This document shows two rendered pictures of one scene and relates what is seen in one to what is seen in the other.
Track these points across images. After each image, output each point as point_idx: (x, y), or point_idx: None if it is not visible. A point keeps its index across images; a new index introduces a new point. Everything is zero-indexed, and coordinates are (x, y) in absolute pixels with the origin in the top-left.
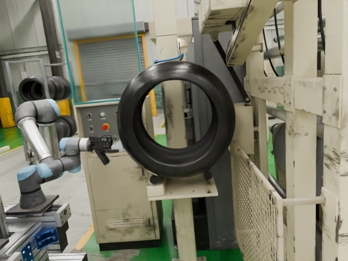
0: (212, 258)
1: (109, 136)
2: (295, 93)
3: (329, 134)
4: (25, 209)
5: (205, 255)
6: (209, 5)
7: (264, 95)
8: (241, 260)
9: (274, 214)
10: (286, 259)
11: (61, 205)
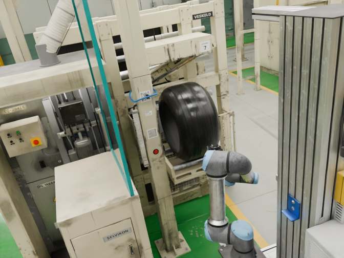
0: (154, 237)
1: (211, 146)
2: (199, 83)
3: (223, 87)
4: (257, 250)
5: (151, 243)
6: (211, 50)
7: (158, 98)
8: (151, 222)
9: (229, 120)
10: None
11: (225, 244)
